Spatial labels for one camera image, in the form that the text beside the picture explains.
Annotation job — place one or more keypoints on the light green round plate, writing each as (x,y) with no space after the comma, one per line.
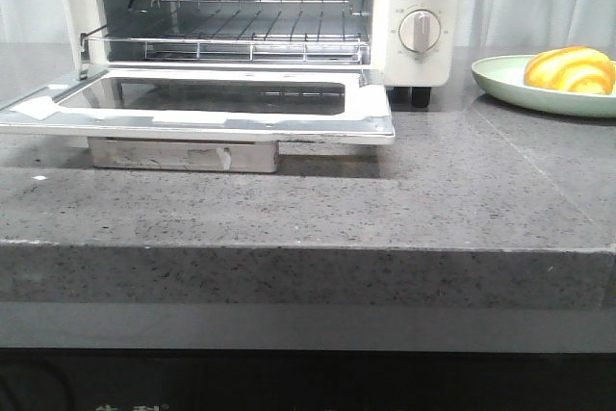
(503,78)

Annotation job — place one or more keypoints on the yellow orange striped croissant bread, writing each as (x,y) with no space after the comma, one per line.
(577,69)

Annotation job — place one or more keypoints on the metal wire oven rack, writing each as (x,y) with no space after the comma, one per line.
(319,32)

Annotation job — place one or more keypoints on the white oven door handle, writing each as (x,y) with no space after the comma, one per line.
(254,157)

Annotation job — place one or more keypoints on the glass oven door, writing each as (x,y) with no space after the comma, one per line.
(204,103)

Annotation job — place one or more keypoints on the beige lower oven knob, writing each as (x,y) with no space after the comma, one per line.
(419,31)

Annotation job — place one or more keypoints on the white toaster oven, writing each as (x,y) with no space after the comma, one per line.
(409,75)

